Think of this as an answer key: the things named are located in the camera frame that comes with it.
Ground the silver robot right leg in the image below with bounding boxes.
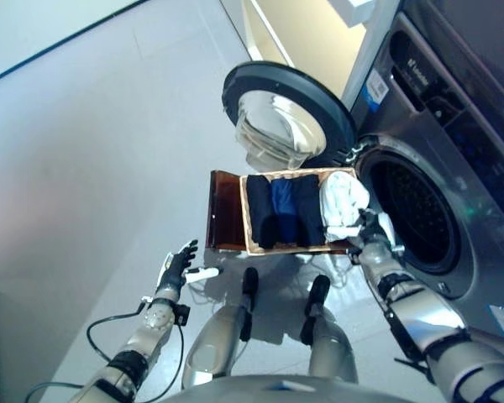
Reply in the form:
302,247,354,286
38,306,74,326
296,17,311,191
299,275,359,385

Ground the silver robot left leg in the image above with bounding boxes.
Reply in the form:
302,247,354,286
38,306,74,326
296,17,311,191
180,266,260,390

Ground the round glass washer door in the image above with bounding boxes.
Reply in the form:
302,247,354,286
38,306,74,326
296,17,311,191
221,61,359,173

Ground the blue white QR sticker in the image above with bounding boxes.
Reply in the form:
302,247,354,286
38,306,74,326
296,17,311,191
363,69,390,107

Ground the white garment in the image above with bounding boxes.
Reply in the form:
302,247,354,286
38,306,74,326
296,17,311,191
318,171,371,243

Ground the blue garment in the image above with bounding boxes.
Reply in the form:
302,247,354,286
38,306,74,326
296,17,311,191
270,178,300,247

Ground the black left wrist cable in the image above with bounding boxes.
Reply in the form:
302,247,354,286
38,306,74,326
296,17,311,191
24,308,186,403

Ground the dark grey washing machine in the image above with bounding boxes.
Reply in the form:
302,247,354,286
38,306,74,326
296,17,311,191
344,10,504,352

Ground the grey robot torso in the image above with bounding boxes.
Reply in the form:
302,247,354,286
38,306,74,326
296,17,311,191
159,372,446,403

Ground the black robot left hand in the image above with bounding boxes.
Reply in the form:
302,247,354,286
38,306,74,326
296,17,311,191
157,238,220,299

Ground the black garment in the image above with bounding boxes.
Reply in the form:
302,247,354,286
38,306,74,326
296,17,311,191
293,175,327,247
245,175,281,249

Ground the brown glossy basket stand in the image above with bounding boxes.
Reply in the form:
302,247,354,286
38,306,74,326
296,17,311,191
205,169,358,256

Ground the silver robot leg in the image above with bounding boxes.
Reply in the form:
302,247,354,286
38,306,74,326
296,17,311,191
299,275,359,385
180,266,260,390

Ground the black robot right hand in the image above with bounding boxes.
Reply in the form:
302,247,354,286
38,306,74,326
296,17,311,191
354,208,405,255

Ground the rectangular wicker laundry basket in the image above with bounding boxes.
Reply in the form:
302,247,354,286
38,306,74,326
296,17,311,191
238,166,361,257

